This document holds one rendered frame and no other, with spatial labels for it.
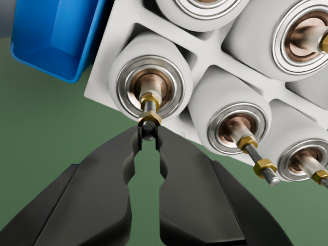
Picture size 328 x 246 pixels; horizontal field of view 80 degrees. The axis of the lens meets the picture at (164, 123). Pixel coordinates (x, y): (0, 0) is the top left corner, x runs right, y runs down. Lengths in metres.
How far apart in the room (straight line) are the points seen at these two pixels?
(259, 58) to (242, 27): 0.05
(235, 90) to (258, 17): 0.08
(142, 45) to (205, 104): 0.10
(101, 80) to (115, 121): 0.24
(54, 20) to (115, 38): 0.23
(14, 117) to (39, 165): 0.16
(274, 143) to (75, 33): 0.42
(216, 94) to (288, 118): 0.13
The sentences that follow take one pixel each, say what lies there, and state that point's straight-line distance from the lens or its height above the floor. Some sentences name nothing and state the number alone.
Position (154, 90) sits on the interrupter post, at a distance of 0.19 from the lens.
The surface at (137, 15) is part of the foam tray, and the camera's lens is 0.28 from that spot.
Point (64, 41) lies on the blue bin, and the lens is 0.50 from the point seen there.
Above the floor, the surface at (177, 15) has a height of 0.25.
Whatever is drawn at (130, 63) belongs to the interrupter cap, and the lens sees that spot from 0.21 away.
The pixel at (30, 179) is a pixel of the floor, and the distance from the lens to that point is 0.74.
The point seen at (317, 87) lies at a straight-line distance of 0.33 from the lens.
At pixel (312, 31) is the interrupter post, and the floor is 0.27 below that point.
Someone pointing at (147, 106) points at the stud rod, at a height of 0.30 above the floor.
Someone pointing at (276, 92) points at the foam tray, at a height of 0.18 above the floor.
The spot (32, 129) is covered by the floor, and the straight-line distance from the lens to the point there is 0.62.
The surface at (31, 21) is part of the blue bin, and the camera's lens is 0.43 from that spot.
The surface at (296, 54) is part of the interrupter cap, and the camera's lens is 0.26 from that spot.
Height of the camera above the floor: 0.46
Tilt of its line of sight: 61 degrees down
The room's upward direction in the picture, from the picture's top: 175 degrees clockwise
